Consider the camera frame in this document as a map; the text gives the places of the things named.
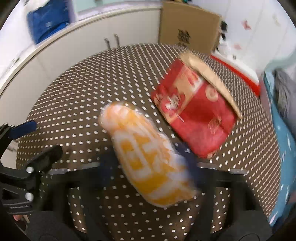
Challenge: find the red snack bag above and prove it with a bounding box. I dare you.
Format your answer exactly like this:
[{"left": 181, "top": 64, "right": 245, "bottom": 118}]
[{"left": 151, "top": 52, "right": 242, "bottom": 159}]

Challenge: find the orange white snack bag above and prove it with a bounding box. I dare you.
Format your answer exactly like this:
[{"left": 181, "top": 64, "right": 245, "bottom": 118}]
[{"left": 99, "top": 102, "right": 198, "bottom": 207}]

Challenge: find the grey folded duvet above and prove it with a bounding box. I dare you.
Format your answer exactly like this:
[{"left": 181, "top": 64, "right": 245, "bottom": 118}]
[{"left": 274, "top": 69, "right": 295, "bottom": 136}]

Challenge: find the brown polka-dot tablecloth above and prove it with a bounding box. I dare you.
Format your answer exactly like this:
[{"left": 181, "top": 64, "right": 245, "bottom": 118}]
[{"left": 16, "top": 44, "right": 281, "bottom": 240}]

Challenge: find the white plastic bag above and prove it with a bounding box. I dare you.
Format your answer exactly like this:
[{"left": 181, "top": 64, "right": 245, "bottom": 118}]
[{"left": 217, "top": 35, "right": 232, "bottom": 55}]

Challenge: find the blue fabric bag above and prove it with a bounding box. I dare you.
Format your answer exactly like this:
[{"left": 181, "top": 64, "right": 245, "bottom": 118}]
[{"left": 26, "top": 1, "right": 71, "bottom": 44}]

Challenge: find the brown cardboard box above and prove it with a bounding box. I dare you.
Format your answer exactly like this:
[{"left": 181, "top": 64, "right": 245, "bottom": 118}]
[{"left": 159, "top": 1, "right": 222, "bottom": 54}]

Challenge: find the red storage bench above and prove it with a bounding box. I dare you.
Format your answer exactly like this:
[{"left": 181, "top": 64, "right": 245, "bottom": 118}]
[{"left": 211, "top": 55, "right": 261, "bottom": 97}]

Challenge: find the white cabinet with handles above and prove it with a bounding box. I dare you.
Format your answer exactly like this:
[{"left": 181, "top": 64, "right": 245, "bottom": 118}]
[{"left": 1, "top": 3, "right": 161, "bottom": 126}]

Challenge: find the teal bed mattress cover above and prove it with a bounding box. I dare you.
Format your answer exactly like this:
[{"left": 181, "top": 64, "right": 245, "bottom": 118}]
[{"left": 263, "top": 72, "right": 295, "bottom": 226}]

